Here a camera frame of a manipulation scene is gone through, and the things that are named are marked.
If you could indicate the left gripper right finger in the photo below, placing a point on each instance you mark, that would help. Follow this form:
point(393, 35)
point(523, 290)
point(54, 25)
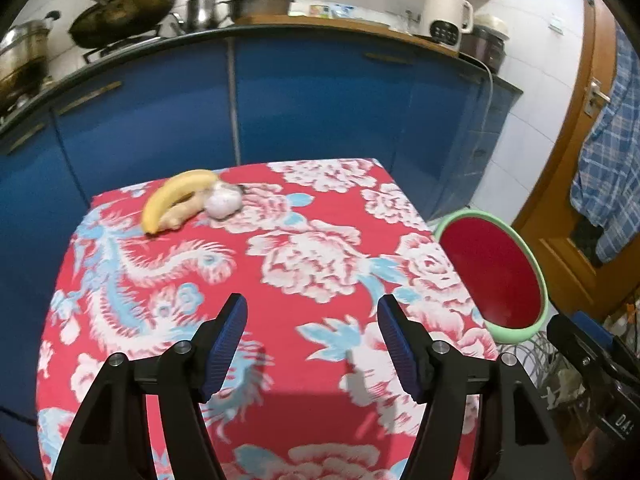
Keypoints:
point(433, 377)

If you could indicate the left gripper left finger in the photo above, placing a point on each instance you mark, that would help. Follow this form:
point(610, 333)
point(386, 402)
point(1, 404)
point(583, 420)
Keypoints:
point(191, 371)

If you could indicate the blue kitchen base cabinets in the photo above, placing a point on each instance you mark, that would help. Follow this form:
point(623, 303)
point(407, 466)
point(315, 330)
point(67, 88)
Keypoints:
point(216, 101)

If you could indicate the right hand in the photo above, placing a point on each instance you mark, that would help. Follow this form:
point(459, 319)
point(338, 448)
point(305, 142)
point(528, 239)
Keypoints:
point(601, 457)

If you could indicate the red floral tablecloth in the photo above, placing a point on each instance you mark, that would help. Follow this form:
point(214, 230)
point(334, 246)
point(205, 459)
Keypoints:
point(311, 392)

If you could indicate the red bucket green rim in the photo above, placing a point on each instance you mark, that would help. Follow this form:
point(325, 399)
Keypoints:
point(499, 271)

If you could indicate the wooden door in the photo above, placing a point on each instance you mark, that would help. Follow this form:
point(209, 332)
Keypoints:
point(561, 221)

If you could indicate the garlic bulb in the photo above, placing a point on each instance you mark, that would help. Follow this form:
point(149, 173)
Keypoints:
point(225, 200)

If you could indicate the blue plaid shirt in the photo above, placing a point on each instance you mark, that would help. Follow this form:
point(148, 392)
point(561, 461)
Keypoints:
point(610, 159)

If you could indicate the yellow banana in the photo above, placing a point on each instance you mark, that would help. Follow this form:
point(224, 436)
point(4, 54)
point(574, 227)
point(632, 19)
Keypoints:
point(174, 189)

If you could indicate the dark rice cooker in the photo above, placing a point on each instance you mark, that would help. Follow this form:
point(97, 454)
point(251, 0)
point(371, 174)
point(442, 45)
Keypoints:
point(486, 41)

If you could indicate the gas stove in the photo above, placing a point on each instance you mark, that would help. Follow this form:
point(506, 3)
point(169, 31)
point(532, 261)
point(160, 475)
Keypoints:
point(71, 61)

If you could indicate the white electric kettle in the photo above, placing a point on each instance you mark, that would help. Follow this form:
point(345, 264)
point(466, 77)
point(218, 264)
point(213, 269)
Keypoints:
point(446, 22)

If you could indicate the small steel pot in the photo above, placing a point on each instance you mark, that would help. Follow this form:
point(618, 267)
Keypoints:
point(203, 15)

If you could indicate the black wok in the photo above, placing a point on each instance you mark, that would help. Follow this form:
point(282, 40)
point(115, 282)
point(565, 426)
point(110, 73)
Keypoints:
point(109, 21)

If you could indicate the steel steamer pot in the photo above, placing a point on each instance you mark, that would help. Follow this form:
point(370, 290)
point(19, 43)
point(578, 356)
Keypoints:
point(24, 60)

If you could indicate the yellow food package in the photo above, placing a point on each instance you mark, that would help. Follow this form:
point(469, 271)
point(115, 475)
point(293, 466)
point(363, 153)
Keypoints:
point(319, 10)

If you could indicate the silver door handle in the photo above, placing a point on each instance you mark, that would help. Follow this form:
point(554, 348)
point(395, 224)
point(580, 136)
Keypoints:
point(596, 99)

